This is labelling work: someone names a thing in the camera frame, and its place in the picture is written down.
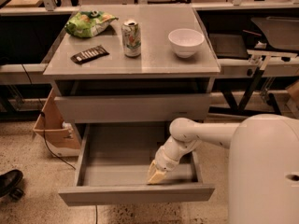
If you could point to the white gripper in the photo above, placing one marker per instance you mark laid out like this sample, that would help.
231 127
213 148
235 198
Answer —
165 161

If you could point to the grey drawer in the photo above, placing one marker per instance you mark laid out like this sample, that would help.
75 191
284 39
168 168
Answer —
133 108
113 167

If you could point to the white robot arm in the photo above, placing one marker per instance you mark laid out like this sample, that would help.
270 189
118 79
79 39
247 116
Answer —
263 168

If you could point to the grey top drawer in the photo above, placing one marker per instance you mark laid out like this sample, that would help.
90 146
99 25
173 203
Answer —
133 108

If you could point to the grey drawer cabinet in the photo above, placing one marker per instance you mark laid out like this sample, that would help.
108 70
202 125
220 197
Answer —
157 70

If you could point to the cardboard box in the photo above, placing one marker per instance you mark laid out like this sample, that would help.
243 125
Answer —
59 135

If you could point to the dark snack bar wrapper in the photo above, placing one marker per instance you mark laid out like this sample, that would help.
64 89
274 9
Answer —
89 55

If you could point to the white bowl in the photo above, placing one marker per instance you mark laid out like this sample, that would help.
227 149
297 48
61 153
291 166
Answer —
185 42

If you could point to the white green soda can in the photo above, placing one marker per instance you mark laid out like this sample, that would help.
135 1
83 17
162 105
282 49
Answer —
131 38

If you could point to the green chip bag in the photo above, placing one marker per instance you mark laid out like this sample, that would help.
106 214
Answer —
88 24

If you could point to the black frame side table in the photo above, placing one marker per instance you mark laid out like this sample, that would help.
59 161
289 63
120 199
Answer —
257 56

